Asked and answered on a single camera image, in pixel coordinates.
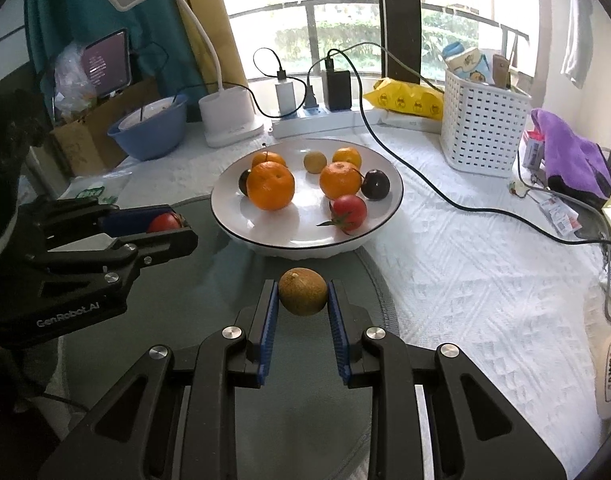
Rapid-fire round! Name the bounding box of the black charger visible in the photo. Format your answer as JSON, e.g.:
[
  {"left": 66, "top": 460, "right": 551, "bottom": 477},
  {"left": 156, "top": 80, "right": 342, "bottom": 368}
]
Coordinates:
[{"left": 324, "top": 70, "right": 352, "bottom": 112}]

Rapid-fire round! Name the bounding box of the brown packet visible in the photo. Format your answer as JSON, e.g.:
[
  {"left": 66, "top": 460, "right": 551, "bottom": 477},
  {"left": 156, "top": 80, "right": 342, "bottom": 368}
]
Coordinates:
[{"left": 493, "top": 54, "right": 511, "bottom": 88}]

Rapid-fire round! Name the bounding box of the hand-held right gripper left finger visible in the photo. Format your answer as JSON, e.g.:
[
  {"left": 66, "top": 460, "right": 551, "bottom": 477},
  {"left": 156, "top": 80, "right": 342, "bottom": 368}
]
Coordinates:
[{"left": 38, "top": 280, "right": 279, "bottom": 480}]

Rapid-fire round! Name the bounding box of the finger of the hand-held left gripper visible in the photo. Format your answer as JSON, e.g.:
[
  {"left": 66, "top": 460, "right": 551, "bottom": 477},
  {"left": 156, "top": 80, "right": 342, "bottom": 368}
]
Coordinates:
[
  {"left": 25, "top": 226, "right": 199, "bottom": 307},
  {"left": 19, "top": 197, "right": 187, "bottom": 250}
]

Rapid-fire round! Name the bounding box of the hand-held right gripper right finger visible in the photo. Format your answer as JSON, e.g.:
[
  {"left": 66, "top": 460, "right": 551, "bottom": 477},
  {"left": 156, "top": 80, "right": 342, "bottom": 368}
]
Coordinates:
[{"left": 327, "top": 278, "right": 569, "bottom": 480}]

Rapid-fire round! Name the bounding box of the crumpled clear plastic bag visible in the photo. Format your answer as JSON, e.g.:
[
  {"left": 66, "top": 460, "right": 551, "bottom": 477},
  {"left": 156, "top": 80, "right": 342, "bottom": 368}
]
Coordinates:
[{"left": 52, "top": 45, "right": 98, "bottom": 126}]

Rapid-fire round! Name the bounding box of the purple cloth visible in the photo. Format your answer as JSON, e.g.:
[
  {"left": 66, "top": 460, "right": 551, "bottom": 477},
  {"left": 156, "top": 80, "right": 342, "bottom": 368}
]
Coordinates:
[{"left": 530, "top": 108, "right": 611, "bottom": 201}]

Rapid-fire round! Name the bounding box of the hanging grey garment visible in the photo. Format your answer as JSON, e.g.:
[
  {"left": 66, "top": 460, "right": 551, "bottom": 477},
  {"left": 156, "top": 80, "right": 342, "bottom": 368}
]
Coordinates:
[{"left": 560, "top": 0, "right": 593, "bottom": 88}]

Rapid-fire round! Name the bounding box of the small red tomato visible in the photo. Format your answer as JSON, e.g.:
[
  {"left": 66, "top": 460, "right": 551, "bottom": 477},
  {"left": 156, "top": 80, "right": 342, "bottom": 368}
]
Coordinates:
[{"left": 146, "top": 212, "right": 183, "bottom": 233}]

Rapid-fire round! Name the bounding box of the cardboard box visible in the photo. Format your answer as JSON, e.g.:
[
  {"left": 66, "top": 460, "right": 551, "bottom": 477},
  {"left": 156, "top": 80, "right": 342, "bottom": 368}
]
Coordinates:
[{"left": 48, "top": 77, "right": 161, "bottom": 178}]

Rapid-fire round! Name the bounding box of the long black cable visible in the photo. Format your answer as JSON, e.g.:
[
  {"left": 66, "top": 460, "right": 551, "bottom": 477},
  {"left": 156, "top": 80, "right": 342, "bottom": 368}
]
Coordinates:
[{"left": 308, "top": 42, "right": 611, "bottom": 261}]

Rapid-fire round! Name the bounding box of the blue plastic bowl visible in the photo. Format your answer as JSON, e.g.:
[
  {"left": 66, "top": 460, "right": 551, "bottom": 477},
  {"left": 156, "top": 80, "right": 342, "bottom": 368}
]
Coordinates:
[{"left": 108, "top": 94, "right": 189, "bottom": 162}]

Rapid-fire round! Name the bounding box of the balcony railing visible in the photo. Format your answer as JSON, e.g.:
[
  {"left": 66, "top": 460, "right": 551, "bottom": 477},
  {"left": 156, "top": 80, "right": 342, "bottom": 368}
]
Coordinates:
[{"left": 228, "top": 0, "right": 531, "bottom": 81}]

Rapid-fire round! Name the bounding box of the teal curtain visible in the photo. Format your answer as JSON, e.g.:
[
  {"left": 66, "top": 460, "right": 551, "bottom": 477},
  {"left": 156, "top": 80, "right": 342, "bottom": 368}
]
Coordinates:
[{"left": 25, "top": 0, "right": 206, "bottom": 106}]

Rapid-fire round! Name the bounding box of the white desk lamp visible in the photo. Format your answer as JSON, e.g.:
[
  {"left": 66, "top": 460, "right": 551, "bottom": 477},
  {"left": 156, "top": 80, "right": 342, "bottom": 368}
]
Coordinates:
[{"left": 108, "top": 0, "right": 263, "bottom": 149}]

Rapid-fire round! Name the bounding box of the white charger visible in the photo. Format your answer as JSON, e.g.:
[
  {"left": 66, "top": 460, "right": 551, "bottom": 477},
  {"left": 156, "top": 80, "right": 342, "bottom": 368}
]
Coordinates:
[{"left": 275, "top": 79, "right": 295, "bottom": 116}]

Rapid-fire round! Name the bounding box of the fruit print plastic bag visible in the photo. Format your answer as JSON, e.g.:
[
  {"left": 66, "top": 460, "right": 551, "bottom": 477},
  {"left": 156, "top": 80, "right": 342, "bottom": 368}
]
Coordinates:
[{"left": 60, "top": 167, "right": 136, "bottom": 208}]

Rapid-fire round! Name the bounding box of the pale printed packet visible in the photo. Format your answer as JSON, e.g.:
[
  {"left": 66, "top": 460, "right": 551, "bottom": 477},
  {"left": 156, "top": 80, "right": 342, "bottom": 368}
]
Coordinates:
[{"left": 448, "top": 49, "right": 490, "bottom": 83}]

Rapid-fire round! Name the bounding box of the brown longan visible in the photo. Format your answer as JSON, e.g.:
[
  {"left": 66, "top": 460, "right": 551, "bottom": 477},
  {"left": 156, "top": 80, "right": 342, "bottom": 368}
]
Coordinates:
[{"left": 278, "top": 267, "right": 329, "bottom": 317}]

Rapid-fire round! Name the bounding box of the white textured tablecloth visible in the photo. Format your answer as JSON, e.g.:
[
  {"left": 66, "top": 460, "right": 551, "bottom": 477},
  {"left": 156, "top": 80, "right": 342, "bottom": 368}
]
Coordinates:
[{"left": 60, "top": 125, "right": 611, "bottom": 480}]

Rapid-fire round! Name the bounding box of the large orange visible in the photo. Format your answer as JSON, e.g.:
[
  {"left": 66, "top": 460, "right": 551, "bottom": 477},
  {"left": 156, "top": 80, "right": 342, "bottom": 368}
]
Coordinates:
[{"left": 246, "top": 163, "right": 296, "bottom": 212}]

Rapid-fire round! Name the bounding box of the white power strip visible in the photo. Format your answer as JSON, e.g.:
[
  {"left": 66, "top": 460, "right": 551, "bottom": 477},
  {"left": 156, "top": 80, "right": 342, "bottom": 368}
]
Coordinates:
[{"left": 271, "top": 105, "right": 381, "bottom": 140}]

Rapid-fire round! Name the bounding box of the red tomato with stem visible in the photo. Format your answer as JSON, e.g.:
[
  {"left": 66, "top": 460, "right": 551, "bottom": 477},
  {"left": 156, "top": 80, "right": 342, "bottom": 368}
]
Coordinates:
[{"left": 318, "top": 195, "right": 369, "bottom": 235}]

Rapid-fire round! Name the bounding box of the small red white box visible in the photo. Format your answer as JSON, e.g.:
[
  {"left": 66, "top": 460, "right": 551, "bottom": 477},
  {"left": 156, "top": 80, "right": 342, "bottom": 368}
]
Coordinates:
[{"left": 518, "top": 130, "right": 546, "bottom": 168}]

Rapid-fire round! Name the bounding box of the yellow snack bag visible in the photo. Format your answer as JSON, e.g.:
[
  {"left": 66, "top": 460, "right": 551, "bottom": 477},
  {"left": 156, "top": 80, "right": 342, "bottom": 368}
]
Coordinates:
[{"left": 363, "top": 78, "right": 445, "bottom": 121}]

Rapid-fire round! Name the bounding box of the small orange mandarin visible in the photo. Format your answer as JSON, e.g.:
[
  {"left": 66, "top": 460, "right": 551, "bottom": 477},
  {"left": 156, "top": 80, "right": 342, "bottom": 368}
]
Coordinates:
[
  {"left": 251, "top": 151, "right": 287, "bottom": 170},
  {"left": 332, "top": 147, "right": 363, "bottom": 170}
]

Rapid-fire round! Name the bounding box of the white plastic basket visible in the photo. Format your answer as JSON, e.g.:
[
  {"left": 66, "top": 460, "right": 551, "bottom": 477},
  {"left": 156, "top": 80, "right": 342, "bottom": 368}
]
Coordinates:
[{"left": 440, "top": 67, "right": 532, "bottom": 178}]

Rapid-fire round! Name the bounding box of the white round plate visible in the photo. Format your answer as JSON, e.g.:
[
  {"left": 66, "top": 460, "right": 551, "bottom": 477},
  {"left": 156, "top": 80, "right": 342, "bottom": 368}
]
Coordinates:
[{"left": 210, "top": 138, "right": 405, "bottom": 261}]

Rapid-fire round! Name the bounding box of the dark window post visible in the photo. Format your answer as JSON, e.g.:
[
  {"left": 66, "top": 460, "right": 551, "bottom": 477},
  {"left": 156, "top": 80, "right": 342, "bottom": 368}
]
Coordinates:
[{"left": 375, "top": 0, "right": 423, "bottom": 81}]

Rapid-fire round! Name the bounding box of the small white label packet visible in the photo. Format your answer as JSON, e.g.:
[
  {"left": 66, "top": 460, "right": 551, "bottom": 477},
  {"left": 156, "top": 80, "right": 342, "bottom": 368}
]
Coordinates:
[{"left": 538, "top": 197, "right": 581, "bottom": 233}]

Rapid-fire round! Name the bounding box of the looped black charger cable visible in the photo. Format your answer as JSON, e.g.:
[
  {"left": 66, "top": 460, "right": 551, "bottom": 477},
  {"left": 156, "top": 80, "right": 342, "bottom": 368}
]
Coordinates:
[{"left": 252, "top": 47, "right": 287, "bottom": 81}]

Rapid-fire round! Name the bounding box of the medium orange mandarin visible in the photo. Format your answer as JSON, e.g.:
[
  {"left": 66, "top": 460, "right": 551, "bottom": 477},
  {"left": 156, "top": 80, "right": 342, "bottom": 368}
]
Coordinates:
[{"left": 319, "top": 161, "right": 363, "bottom": 201}]

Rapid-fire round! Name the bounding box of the yellow curtain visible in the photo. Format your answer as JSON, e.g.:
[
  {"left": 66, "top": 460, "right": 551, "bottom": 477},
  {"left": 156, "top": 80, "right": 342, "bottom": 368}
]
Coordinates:
[{"left": 178, "top": 0, "right": 246, "bottom": 91}]

